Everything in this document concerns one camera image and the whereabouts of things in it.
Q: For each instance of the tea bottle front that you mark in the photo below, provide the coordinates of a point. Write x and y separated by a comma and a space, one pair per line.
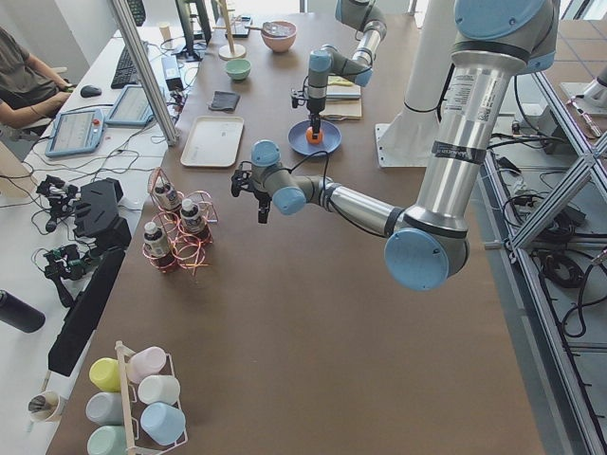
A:
157, 248

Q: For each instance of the yellow cup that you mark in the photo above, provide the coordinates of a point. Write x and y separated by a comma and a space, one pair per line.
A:
104, 374

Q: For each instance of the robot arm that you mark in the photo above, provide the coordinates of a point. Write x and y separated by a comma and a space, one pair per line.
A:
427, 242
362, 16

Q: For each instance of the tea bottle right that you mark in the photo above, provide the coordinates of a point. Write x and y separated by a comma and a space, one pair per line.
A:
167, 196

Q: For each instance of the blue teach pendant near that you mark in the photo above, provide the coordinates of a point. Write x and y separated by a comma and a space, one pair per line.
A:
76, 133

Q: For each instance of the tea bottle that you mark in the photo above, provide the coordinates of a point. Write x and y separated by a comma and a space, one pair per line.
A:
157, 248
167, 196
193, 221

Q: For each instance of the metal ice scoop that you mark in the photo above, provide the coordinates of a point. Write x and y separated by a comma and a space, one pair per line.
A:
273, 29

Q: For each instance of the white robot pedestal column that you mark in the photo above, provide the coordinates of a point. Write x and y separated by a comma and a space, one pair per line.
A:
407, 141

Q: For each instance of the blue plate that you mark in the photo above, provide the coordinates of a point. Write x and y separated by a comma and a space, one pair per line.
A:
331, 138

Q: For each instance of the copper wire bottle rack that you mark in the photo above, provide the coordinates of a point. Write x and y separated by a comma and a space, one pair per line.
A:
189, 251

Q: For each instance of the black computer mouse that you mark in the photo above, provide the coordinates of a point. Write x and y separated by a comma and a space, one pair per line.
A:
90, 91

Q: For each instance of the cream rabbit tray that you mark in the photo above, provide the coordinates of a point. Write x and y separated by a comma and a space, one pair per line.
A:
213, 142

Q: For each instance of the tea bottle left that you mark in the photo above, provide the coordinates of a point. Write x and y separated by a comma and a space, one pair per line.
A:
193, 221

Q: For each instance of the aluminium frame post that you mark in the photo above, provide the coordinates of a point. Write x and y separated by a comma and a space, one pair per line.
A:
129, 33

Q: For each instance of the wooden cutting board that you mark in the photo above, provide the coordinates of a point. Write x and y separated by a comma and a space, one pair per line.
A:
344, 109

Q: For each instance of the mint cup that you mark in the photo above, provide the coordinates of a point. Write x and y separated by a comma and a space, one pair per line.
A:
107, 440

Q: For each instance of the blue teach pendant far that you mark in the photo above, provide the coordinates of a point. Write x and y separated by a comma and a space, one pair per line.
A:
131, 109

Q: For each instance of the black water bottle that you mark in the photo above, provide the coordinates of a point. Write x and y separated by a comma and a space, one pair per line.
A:
19, 314

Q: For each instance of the steel muddler black tip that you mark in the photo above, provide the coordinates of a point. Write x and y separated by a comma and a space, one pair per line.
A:
337, 97

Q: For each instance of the white cup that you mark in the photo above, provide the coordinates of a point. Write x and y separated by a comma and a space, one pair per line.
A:
159, 388

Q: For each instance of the black keyboard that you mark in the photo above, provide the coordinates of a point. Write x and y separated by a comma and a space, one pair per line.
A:
125, 72

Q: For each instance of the black monitor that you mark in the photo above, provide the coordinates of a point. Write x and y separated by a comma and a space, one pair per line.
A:
195, 25

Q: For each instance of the blue teach pendant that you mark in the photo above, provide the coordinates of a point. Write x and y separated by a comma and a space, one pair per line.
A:
76, 133
131, 109

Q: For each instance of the orange fruit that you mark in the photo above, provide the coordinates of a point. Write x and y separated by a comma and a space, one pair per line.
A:
313, 137

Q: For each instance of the paper cup with tools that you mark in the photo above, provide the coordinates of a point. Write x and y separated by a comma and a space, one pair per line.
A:
47, 406

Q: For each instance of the grey folded cloth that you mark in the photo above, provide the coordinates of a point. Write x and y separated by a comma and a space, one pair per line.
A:
224, 101

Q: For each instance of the pink bowl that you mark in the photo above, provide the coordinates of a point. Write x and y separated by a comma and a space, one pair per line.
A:
281, 45

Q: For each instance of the pink cup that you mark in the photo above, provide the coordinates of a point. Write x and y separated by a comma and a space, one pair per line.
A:
144, 363

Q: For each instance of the seated person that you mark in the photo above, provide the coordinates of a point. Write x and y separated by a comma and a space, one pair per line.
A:
30, 89

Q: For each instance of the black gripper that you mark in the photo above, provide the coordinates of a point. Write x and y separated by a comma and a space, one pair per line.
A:
314, 105
260, 197

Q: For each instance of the green bowl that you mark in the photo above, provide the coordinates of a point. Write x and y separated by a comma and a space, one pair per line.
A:
238, 69

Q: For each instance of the grey cup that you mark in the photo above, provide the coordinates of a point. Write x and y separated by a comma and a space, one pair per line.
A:
105, 409

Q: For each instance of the blue cup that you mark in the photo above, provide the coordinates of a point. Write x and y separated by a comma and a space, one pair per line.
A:
163, 423

